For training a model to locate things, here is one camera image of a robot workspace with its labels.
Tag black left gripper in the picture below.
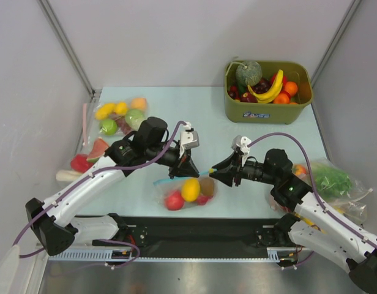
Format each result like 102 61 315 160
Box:
146 143 199 179

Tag yellow lemon from bag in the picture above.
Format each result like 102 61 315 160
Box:
181 178 200 202

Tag brown kiwi from bag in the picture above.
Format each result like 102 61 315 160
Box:
200 177 215 197

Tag blue zip top bag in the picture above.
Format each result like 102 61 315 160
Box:
153 170 217 211

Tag red apple from bag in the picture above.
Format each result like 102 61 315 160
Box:
164 190 185 211

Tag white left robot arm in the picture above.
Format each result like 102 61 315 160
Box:
25 116 200 256

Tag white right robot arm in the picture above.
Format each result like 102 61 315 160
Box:
209 149 377 293

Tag green apple in bag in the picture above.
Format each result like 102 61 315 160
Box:
99 118 118 135

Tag pink zip bag with fruit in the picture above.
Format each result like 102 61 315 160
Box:
81 96 149 147

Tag bag with green lettuce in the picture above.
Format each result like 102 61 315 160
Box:
292 158 372 214

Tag dark red apple in bin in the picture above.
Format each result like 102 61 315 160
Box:
240 92 257 103

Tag yellow banana bunch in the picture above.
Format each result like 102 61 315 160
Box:
247 69 284 104

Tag watermelon slice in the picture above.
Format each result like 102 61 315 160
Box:
86 138 110 163

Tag orange fruit in bin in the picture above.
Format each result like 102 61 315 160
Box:
272 92 290 104
284 81 298 97

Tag dark purple grapes in bin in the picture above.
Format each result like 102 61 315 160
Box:
252 78 271 94

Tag green netted melon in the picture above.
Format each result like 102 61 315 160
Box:
235 61 263 86

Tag red bell pepper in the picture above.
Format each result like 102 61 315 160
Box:
70 154 93 173

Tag olive green plastic bin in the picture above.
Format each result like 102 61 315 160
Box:
224 60 313 124

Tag white radish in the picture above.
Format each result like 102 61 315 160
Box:
56 170 82 183

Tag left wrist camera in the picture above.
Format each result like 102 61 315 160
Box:
180 123 200 151

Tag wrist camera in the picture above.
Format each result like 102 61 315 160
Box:
180 123 200 151
231 135 252 154

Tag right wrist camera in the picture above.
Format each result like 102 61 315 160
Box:
231 135 252 154

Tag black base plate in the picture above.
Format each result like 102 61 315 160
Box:
75 215 302 258

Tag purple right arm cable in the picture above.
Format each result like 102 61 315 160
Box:
248 132 377 255

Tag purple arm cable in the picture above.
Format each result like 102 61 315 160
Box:
248 132 377 255
11 121 189 270

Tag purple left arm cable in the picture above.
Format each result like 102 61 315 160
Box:
11 121 189 270

